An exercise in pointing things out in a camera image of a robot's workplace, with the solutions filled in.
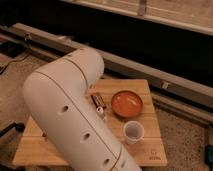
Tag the brown candy bar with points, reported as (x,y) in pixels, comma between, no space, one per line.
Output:
(98,100)

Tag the black handle object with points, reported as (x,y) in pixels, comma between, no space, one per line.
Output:
(20,127)

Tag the wooden bamboo board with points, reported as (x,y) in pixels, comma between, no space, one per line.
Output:
(35,150)

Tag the orange ceramic bowl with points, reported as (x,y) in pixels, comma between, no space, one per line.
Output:
(126,104)

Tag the small white dropper bottle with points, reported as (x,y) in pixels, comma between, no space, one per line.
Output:
(101,113)

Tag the grey metal rail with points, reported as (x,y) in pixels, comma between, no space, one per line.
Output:
(187,89)

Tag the clear plastic cup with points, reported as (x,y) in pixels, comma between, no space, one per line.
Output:
(133,132)

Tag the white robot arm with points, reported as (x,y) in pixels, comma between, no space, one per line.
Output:
(55,96)

